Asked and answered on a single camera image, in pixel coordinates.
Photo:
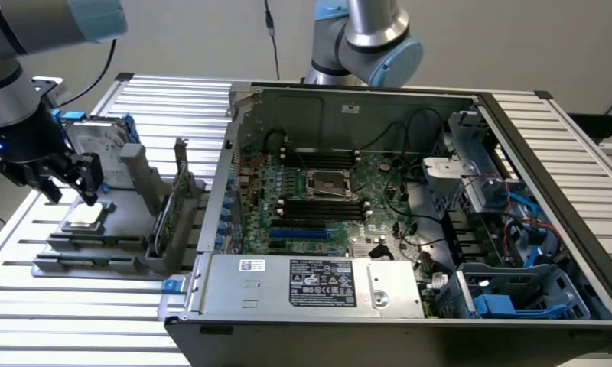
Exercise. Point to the silver square CPU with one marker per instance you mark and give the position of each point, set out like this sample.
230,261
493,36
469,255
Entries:
84,216

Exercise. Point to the green RAM stick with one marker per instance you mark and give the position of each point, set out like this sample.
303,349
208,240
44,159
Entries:
84,260
94,239

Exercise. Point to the disk bay with blue carriers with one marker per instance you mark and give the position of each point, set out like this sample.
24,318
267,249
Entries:
521,294

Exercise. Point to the black table end cap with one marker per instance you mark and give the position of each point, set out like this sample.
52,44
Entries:
124,76
545,95

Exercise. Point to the round coin battery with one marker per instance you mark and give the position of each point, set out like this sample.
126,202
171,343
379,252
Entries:
386,166

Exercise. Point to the silver power supply unit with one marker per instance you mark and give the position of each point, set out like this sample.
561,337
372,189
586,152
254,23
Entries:
311,290

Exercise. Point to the blue case latch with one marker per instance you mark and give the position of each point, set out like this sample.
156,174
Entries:
171,286

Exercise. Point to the black open PC case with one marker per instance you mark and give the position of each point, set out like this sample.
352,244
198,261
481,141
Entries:
387,340

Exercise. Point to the tall metal disk bay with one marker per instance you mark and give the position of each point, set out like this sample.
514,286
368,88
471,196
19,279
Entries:
465,160

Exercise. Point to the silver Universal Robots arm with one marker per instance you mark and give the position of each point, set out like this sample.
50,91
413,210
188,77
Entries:
10,46

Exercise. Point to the CPU socket with metal frame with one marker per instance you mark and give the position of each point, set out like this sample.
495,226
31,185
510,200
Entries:
331,185

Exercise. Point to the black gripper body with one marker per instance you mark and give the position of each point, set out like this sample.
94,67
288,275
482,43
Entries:
31,137

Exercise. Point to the black long expansion slot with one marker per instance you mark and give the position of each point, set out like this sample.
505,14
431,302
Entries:
300,224

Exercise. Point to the grey parts rack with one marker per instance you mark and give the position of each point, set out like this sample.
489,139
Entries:
132,214

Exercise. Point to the hard disk with blue frame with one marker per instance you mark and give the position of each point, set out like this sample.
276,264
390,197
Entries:
107,153

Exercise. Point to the black RAM slot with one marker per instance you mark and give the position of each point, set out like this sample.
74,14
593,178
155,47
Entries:
322,202
322,153
322,158
322,207
322,147
322,212
322,163
322,217

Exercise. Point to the green graphics card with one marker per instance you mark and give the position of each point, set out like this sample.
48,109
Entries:
176,206

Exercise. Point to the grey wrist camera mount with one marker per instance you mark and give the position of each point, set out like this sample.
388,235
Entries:
48,89

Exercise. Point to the green motherboard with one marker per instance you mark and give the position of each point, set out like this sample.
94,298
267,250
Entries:
378,206

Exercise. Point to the blue expansion slot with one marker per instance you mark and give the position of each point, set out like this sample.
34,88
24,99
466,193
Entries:
300,233

